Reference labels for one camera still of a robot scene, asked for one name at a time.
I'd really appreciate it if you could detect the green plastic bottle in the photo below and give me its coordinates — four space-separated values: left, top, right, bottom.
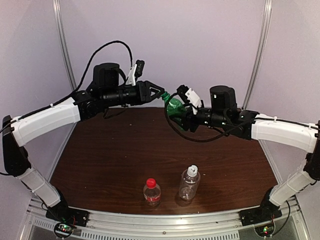
161 91 187 118

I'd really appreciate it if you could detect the clear bottle red label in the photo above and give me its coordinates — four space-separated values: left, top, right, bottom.
143 182 161 207

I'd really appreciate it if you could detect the red bottle cap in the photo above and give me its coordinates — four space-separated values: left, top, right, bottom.
146 178 157 189

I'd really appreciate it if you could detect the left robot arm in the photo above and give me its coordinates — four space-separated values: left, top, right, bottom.
1 60 165 222

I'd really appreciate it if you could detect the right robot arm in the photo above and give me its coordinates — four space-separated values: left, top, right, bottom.
164 85 320 221

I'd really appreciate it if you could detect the clear bottle white cap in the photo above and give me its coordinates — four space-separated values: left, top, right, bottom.
178 164 201 201

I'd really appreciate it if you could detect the right circuit board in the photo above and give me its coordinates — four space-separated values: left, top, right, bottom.
254 223 275 238

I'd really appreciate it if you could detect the circuit board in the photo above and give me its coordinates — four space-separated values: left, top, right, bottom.
53 222 76 238
254 223 275 238

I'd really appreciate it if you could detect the left circuit board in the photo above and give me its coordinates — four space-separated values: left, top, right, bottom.
53 222 76 238

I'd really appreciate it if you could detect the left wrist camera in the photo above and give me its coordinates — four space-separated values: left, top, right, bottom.
125 60 145 86

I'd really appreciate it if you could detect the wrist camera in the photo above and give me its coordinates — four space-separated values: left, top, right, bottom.
176 85 203 109
125 60 145 86

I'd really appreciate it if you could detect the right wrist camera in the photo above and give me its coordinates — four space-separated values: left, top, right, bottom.
176 85 203 109

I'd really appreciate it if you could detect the left black sleeved cable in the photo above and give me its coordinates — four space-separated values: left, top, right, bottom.
0 40 133 133

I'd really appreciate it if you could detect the front aluminium frame rail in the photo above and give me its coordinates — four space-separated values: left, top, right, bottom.
17 197 310 240

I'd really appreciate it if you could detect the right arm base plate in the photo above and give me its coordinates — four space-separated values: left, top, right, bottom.
239 206 282 226

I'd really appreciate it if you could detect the left rear aluminium post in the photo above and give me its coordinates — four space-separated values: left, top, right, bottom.
52 0 77 91

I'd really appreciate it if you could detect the aluminium post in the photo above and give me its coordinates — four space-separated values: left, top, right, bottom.
242 0 273 110
52 0 77 91

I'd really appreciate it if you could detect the right rear aluminium post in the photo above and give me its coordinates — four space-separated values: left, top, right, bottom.
242 0 273 110

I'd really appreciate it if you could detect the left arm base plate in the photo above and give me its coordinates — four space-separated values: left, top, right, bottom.
45 207 89 227

